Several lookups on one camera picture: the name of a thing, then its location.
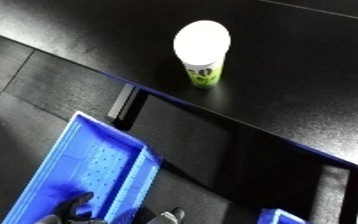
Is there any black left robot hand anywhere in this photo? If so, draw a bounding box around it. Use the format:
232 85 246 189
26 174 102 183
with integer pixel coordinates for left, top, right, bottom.
49 192 110 224

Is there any green band paper cup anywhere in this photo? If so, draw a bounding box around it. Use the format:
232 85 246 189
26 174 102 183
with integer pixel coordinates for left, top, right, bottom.
171 19 233 90

